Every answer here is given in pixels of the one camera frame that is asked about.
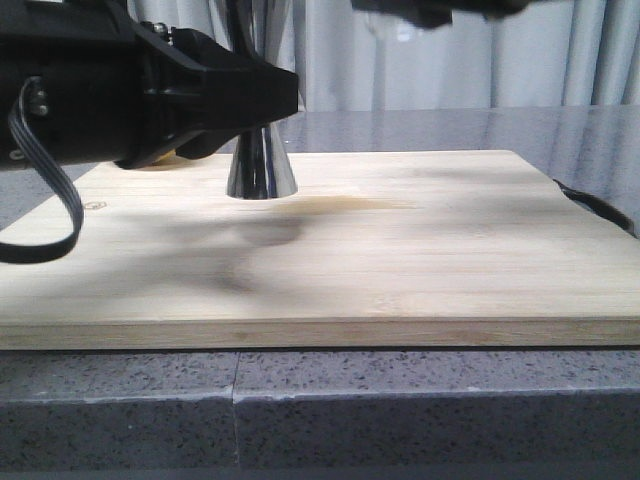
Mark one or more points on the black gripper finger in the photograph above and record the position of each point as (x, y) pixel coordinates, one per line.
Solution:
(227, 94)

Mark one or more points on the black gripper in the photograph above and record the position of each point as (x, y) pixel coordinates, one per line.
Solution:
(84, 69)
(437, 13)

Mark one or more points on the steel double jigger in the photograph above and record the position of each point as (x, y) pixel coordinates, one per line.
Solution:
(260, 168)

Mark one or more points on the yellow lemon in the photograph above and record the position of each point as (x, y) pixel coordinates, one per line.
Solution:
(168, 158)

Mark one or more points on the grey curtain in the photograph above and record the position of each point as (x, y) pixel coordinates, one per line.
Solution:
(553, 53)

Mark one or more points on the wooden cutting board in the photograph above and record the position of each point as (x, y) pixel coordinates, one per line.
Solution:
(466, 248)

